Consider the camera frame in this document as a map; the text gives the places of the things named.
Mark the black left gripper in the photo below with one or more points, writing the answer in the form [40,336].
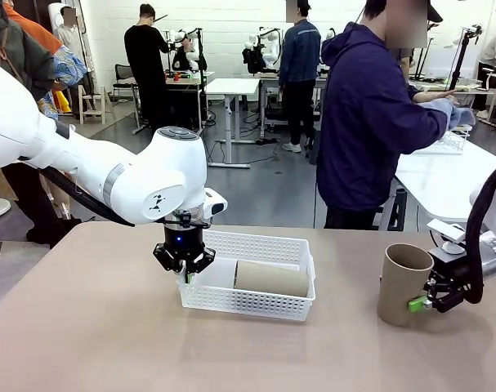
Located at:
[190,241]

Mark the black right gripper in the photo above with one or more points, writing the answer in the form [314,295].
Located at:
[452,269]

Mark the tan brown cup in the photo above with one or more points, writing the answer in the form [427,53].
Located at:
[394,294]
[272,277]

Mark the white perforated plastic basket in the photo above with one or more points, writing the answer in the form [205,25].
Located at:
[213,277]

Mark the blue towel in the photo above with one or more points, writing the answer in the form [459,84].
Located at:
[456,114]

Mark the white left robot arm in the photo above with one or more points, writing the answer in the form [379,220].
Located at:
[68,155]

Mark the purple sleeved right forearm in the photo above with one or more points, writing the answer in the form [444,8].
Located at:
[427,126]

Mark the gray shirt person's hand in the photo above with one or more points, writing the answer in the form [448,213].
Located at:
[448,93]

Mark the large white table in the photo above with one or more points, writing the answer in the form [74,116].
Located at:
[435,183]

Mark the black power strip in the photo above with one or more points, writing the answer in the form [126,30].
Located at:
[268,141]

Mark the wooden step stool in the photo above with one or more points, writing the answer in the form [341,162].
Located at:
[93,111]

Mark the wooden top robot desk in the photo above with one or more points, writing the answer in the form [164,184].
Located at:
[190,81]

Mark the white height-adjustable table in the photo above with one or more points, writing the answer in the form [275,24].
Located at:
[231,85]

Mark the person in purple hoodie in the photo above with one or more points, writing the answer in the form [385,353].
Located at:
[354,122]

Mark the black mesh chair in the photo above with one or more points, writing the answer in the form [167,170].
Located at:
[125,73]

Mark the person in black clothes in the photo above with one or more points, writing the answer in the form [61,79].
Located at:
[145,61]

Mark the seated person in black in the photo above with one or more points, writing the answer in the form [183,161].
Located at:
[182,57]

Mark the long white work table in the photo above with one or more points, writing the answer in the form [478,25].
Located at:
[476,93]

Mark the white robot with black gripper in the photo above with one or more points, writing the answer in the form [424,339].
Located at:
[186,36]

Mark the mannequin in blue patterned shirt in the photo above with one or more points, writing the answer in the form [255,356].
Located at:
[70,65]

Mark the person in gray shirt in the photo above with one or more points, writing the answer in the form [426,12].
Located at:
[403,61]

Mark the black tripod stand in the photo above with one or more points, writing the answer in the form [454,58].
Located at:
[460,61]

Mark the person in blue jacket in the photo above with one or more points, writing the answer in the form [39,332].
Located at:
[300,49]

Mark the mannequin in dark green jacket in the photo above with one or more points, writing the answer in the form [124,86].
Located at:
[10,53]

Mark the mannequin in orange hoodie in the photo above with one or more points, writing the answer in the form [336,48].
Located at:
[35,32]

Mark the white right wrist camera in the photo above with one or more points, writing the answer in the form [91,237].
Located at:
[445,230]

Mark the black camera stand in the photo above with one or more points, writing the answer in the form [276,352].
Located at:
[201,81]

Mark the white frame robot desk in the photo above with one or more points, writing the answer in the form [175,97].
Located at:
[272,79]

